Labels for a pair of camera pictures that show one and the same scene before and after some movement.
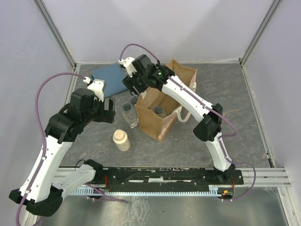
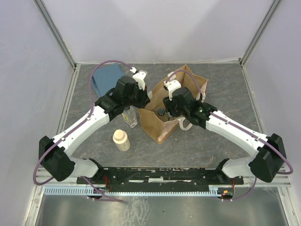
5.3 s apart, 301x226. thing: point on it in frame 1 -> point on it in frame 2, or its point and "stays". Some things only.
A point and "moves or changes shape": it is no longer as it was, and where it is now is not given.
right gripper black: x=129 y=82 -> x=168 y=104
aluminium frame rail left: x=55 y=31 stays
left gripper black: x=106 y=116 -> x=145 y=99
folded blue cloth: x=114 y=75 stays
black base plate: x=162 y=177 stays
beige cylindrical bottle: x=120 y=137 stays
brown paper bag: x=157 y=111 moves or changes shape
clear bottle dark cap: x=129 y=114 stays
